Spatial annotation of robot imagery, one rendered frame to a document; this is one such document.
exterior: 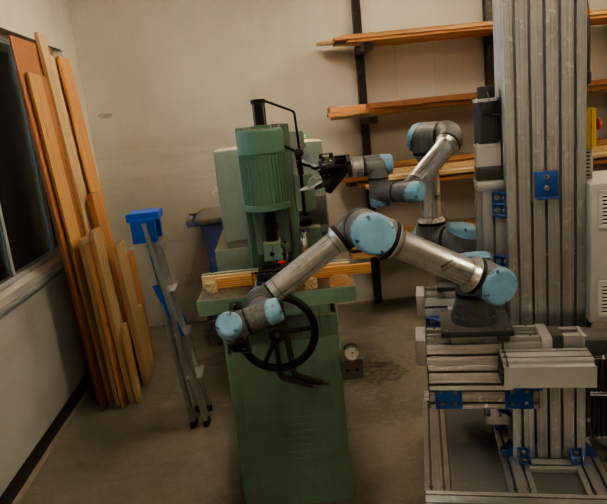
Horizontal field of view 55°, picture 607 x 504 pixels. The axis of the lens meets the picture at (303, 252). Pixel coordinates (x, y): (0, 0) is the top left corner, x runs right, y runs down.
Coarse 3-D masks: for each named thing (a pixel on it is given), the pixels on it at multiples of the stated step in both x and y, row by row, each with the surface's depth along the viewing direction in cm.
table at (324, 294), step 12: (228, 288) 234; (240, 288) 232; (252, 288) 230; (300, 288) 224; (324, 288) 220; (336, 288) 220; (348, 288) 220; (204, 300) 221; (216, 300) 220; (228, 300) 220; (240, 300) 220; (312, 300) 221; (324, 300) 221; (336, 300) 221; (348, 300) 221; (204, 312) 221; (216, 312) 221; (288, 312) 212; (300, 312) 212
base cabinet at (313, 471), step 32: (256, 352) 225; (320, 352) 225; (256, 384) 227; (288, 384) 228; (256, 416) 230; (288, 416) 231; (320, 416) 231; (256, 448) 233; (288, 448) 234; (320, 448) 234; (256, 480) 236; (288, 480) 237; (320, 480) 237
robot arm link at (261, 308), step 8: (264, 296) 177; (256, 304) 169; (264, 304) 168; (272, 304) 168; (248, 312) 167; (256, 312) 167; (264, 312) 167; (272, 312) 167; (280, 312) 168; (248, 320) 166; (256, 320) 167; (264, 320) 167; (272, 320) 168; (280, 320) 169; (248, 328) 167; (256, 328) 168; (264, 328) 170
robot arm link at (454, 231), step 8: (448, 224) 239; (456, 224) 238; (464, 224) 238; (472, 224) 239; (440, 232) 241; (448, 232) 237; (456, 232) 234; (464, 232) 233; (472, 232) 234; (440, 240) 240; (448, 240) 237; (456, 240) 235; (464, 240) 234; (472, 240) 234; (448, 248) 239; (456, 248) 236; (464, 248) 234; (472, 248) 235
